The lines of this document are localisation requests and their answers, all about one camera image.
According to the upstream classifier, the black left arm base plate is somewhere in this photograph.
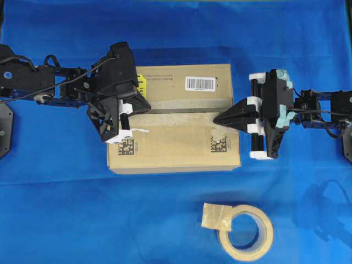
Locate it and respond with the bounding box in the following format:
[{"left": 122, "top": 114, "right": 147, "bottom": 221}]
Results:
[{"left": 0, "top": 100, "right": 14, "bottom": 158}]

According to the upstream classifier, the brown cardboard box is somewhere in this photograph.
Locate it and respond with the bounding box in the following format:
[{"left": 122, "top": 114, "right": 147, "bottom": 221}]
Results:
[{"left": 107, "top": 64, "right": 241, "bottom": 174}]

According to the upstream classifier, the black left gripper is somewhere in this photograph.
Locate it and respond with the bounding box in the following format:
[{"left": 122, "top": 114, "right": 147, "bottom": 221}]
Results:
[{"left": 86, "top": 42, "right": 151, "bottom": 143}]

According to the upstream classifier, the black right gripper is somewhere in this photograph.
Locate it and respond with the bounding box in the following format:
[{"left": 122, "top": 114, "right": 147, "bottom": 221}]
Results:
[{"left": 213, "top": 69, "right": 295, "bottom": 160}]

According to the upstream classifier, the beige packing tape roll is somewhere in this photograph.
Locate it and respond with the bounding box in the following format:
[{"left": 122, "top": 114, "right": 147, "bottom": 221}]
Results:
[{"left": 201, "top": 203, "right": 274, "bottom": 262}]

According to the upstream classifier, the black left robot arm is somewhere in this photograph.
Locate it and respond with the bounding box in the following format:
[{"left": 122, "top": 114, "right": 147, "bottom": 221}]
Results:
[{"left": 1, "top": 42, "right": 151, "bottom": 144}]

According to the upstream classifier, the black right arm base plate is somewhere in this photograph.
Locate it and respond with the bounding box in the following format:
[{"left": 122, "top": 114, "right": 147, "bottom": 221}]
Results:
[{"left": 342, "top": 126, "right": 352, "bottom": 163}]

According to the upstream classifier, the blue table cloth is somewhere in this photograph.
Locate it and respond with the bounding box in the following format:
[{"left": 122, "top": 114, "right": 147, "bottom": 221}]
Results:
[{"left": 1, "top": 1, "right": 351, "bottom": 263}]

